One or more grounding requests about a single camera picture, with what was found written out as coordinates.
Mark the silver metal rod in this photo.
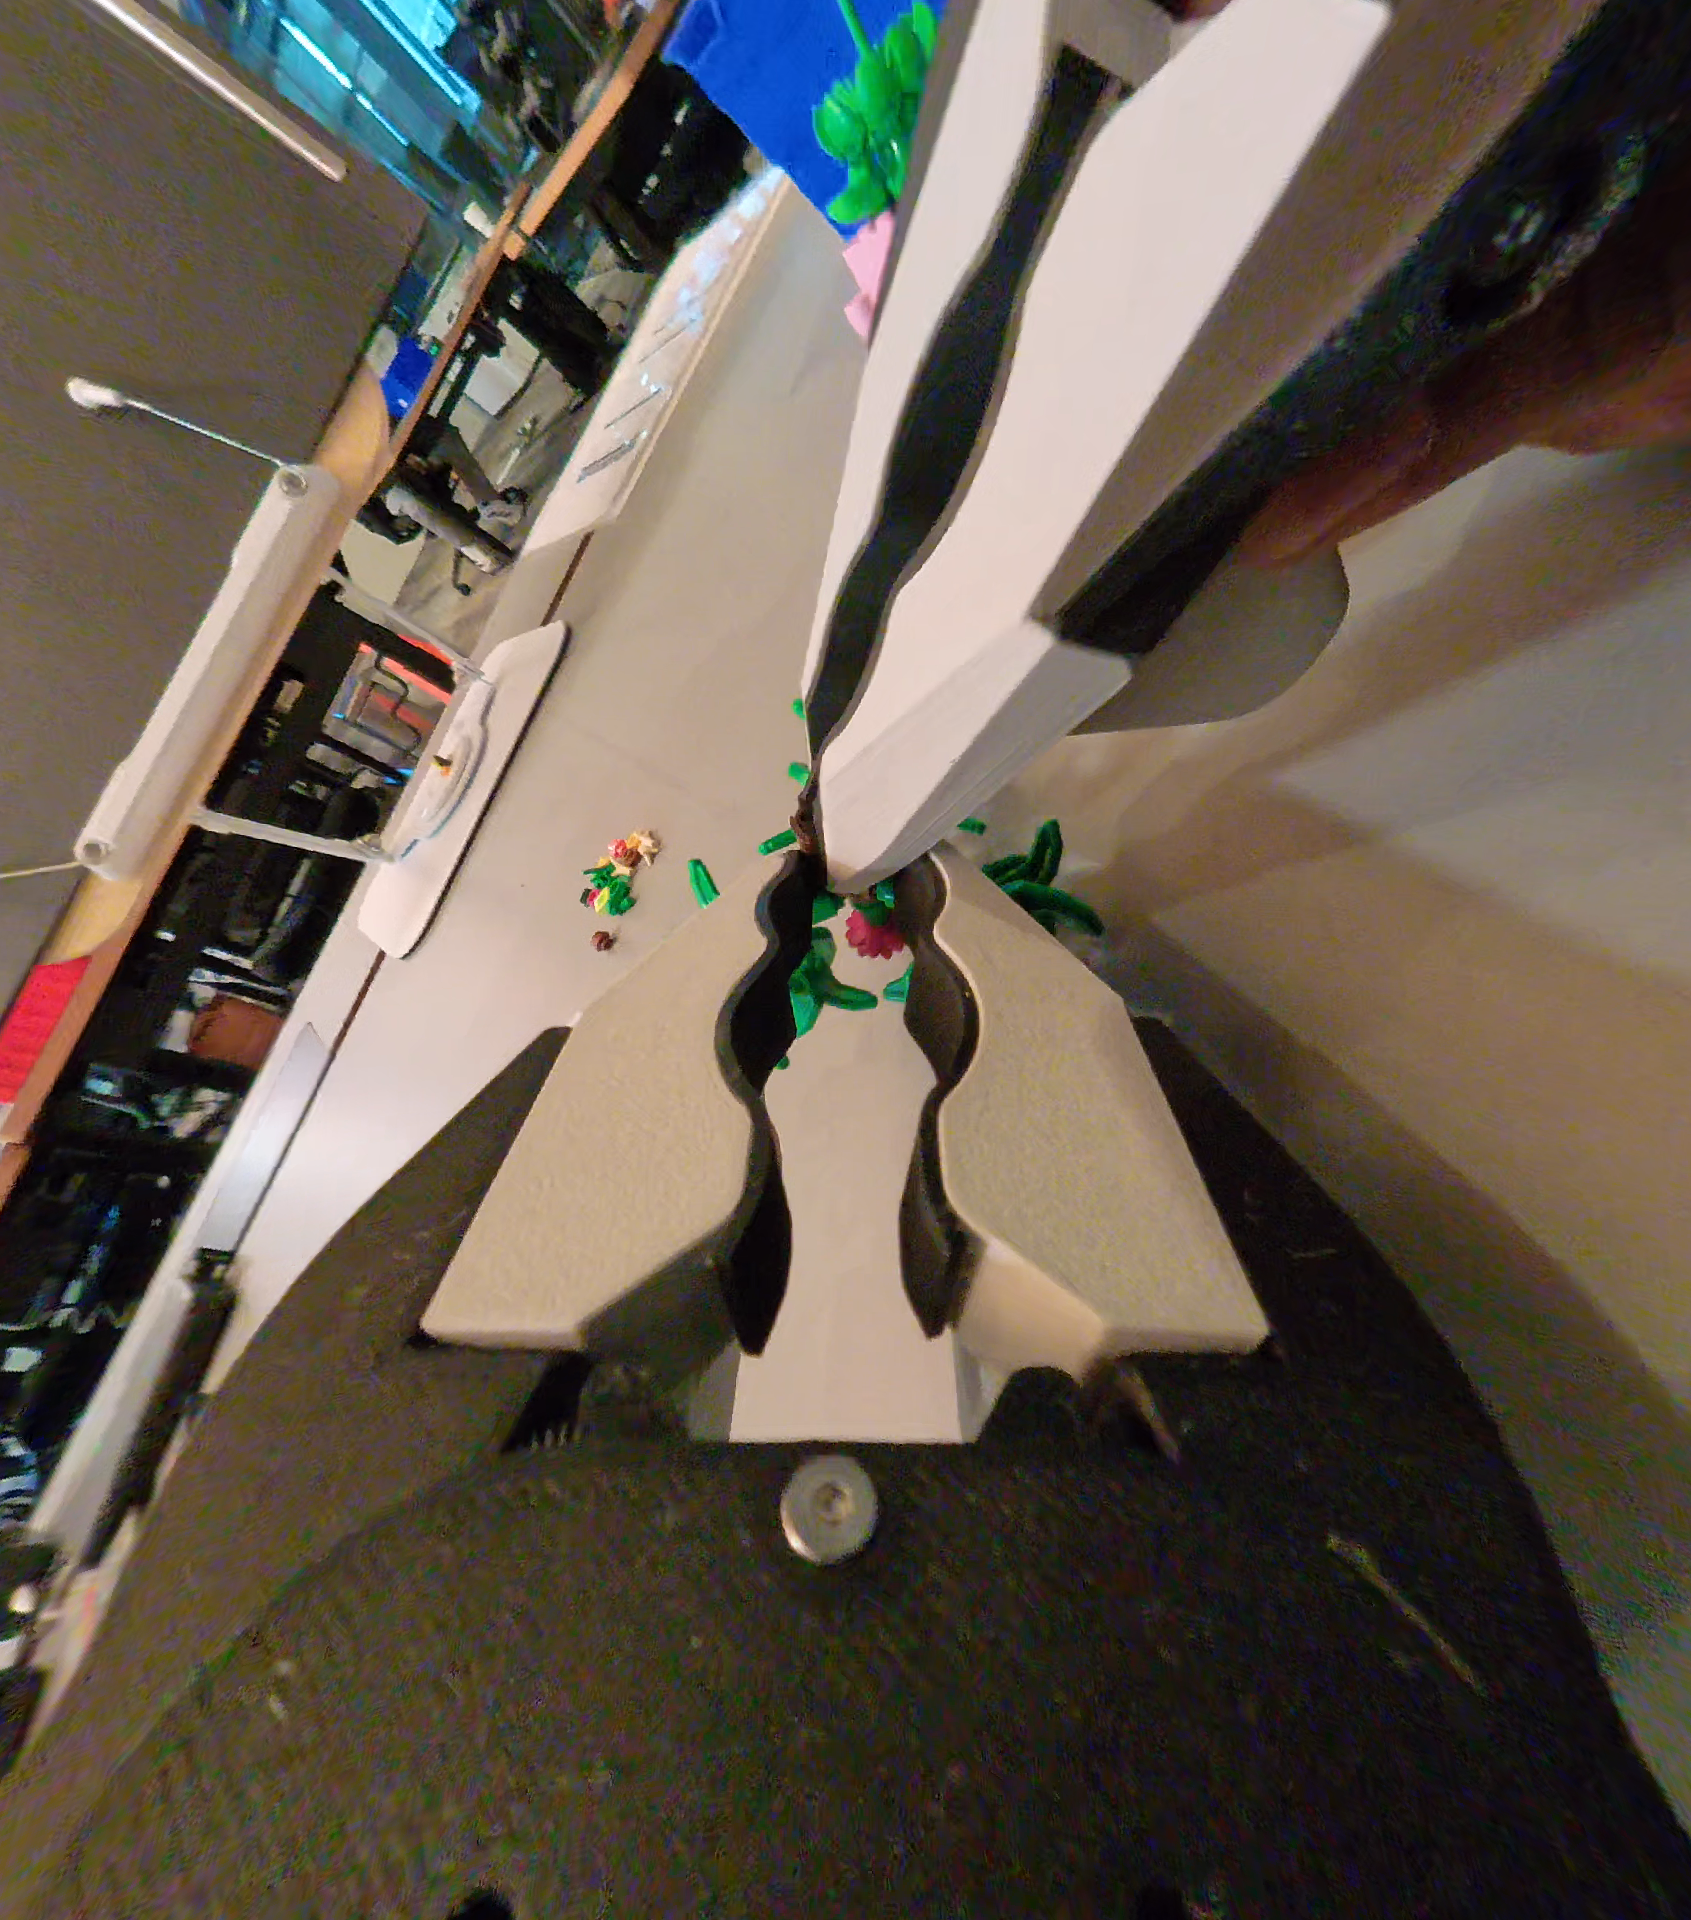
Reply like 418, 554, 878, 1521
80, 0, 350, 181

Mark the person's right hand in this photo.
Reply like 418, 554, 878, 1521
1239, 0, 1691, 569

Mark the white desk stand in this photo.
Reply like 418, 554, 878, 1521
0, 373, 572, 961

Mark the brown long desk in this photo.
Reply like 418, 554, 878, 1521
0, 0, 682, 1428

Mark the green toy brick plant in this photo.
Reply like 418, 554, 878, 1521
760, 696, 938, 1070

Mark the pile of small toy bricks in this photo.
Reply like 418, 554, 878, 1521
580, 827, 664, 917

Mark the red box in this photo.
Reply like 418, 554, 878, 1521
0, 959, 92, 1109

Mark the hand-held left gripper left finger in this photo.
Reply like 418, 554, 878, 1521
420, 862, 824, 1360

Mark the green toy brick leaf sprig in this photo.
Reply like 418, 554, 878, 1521
980, 819, 1106, 939

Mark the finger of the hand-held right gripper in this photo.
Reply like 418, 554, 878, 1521
800, 0, 1177, 849
816, 0, 1393, 894

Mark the blue printed box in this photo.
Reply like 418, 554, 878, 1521
662, 0, 944, 340

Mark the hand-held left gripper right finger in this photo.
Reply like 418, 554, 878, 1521
898, 852, 1273, 1373

